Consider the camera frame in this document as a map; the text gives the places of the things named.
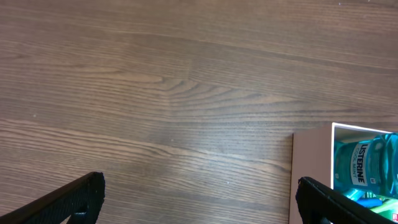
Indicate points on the Colgate toothpaste tube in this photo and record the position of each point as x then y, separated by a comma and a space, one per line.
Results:
354, 194

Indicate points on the blue mouthwash bottle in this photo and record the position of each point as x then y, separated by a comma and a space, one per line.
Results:
368, 165

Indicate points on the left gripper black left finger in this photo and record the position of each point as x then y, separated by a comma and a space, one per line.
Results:
79, 201

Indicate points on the white cardboard box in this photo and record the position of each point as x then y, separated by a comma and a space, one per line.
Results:
313, 153

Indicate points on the blue disposable razor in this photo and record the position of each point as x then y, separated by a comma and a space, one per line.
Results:
369, 202

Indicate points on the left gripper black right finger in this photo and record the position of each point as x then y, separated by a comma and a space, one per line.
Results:
318, 203

